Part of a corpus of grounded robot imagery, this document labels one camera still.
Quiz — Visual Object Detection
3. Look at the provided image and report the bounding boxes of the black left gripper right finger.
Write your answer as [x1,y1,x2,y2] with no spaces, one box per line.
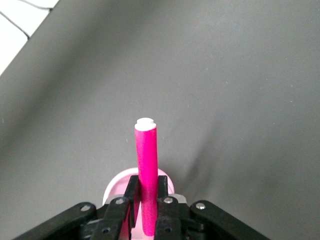
[153,175,187,240]

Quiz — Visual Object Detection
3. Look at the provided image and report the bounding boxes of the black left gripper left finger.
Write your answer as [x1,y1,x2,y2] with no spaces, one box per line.
[92,175,141,240]

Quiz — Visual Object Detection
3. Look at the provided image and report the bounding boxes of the pink marker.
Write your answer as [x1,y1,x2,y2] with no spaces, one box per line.
[134,117,159,237]

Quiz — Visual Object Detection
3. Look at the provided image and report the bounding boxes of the pink plastic cup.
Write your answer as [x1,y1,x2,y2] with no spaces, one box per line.
[101,167,176,240]

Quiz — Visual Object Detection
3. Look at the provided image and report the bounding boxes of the thin dark cable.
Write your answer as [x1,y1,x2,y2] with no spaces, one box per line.
[21,0,54,12]
[0,10,31,39]

